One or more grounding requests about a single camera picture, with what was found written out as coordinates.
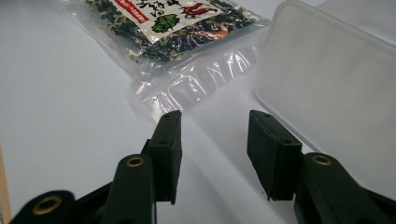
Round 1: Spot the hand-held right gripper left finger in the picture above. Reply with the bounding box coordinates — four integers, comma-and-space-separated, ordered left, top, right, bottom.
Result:
100, 109, 183, 224

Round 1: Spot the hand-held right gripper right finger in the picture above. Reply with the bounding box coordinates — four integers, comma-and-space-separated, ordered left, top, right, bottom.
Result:
247, 109, 391, 224

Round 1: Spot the clear bag of dried vegetables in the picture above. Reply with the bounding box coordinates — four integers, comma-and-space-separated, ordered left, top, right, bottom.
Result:
59, 0, 271, 123

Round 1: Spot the translucent plastic container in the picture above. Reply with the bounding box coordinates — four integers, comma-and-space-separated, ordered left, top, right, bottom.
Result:
252, 0, 396, 200

